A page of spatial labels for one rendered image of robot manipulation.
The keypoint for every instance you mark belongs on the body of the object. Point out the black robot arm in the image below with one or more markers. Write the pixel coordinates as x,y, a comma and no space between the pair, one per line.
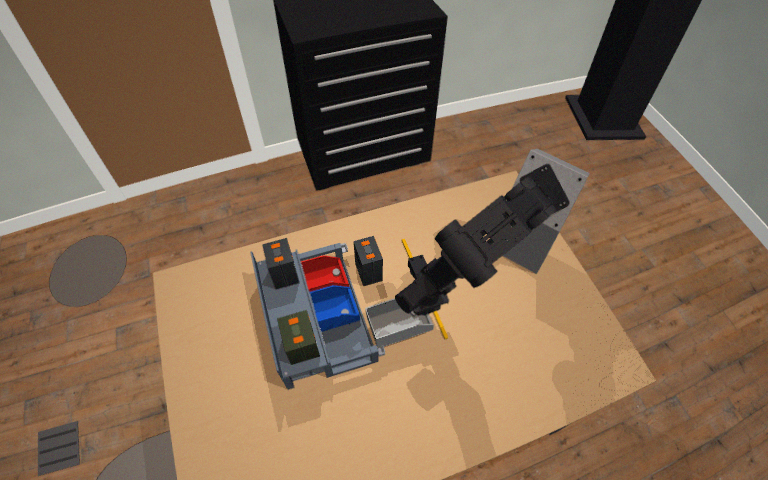
465,250

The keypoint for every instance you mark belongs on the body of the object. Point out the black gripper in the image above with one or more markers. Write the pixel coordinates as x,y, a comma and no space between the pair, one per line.
428,306

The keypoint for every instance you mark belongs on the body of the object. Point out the olive green case with orange latches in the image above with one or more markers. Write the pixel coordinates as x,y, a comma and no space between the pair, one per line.
298,337

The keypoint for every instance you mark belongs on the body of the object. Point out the blue open bin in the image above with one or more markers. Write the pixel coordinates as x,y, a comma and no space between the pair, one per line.
331,301

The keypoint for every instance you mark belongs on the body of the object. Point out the yellow bar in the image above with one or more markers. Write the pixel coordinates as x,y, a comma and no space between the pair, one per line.
435,313

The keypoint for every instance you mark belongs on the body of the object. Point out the grey metal bin rack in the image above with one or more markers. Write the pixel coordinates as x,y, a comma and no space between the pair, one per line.
353,337

